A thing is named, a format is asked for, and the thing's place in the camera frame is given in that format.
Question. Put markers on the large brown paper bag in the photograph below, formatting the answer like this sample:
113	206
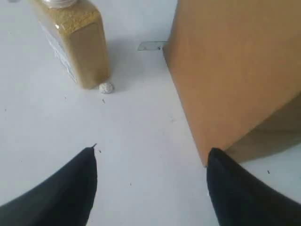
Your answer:
236	65

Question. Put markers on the grey tape strip on table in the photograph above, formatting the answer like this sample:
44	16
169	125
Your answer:
151	45

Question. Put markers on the yellow grain bottle white cap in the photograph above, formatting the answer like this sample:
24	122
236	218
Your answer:
74	30

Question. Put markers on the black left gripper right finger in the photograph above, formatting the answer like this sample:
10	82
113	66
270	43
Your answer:
240	199

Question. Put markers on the white foil candy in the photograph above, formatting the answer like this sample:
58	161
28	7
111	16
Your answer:
106	88

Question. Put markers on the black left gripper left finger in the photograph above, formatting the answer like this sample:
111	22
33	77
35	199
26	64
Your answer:
64	199

